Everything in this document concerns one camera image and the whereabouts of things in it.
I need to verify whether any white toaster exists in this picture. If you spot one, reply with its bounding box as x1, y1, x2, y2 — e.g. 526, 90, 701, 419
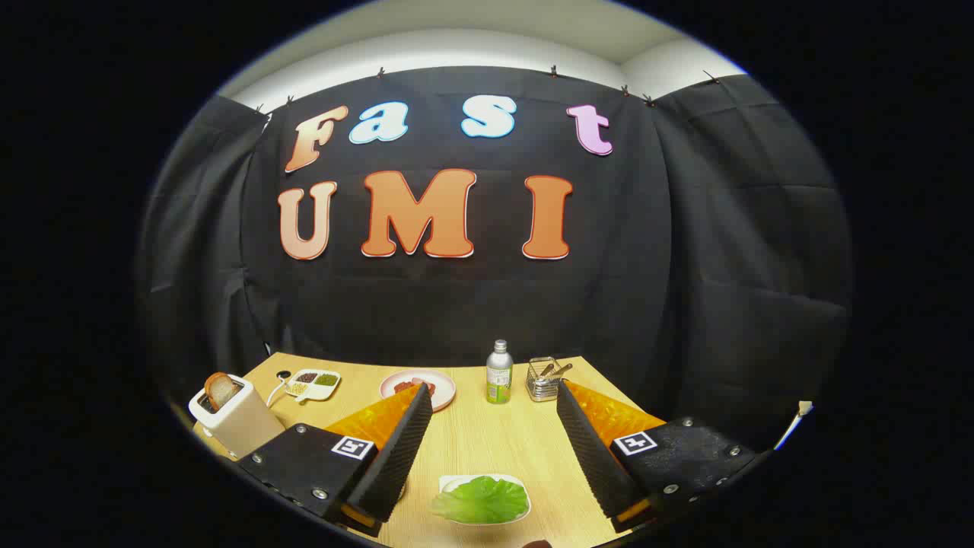
188, 377, 286, 460

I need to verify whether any toasted bread slice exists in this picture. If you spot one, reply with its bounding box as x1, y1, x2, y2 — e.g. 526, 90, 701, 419
204, 371, 241, 412

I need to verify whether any green label bottle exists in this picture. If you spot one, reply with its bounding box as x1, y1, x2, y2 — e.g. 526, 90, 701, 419
486, 339, 514, 404

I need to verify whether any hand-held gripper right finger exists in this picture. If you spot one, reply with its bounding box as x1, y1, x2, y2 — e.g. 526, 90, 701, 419
555, 379, 762, 534

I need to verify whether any small white square dish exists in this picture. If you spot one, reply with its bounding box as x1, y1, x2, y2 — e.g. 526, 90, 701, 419
439, 473, 531, 526

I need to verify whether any pink plate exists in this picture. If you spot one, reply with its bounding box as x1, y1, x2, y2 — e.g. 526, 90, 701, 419
379, 369, 457, 413

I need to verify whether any green lettuce leaf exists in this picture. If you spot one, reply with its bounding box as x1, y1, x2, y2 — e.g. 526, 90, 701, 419
431, 476, 530, 524

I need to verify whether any white divided dish with beans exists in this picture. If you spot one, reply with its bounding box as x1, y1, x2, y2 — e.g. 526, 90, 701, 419
285, 368, 342, 403

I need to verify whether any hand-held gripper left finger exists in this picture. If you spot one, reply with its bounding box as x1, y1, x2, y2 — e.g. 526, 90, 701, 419
236, 382, 434, 537

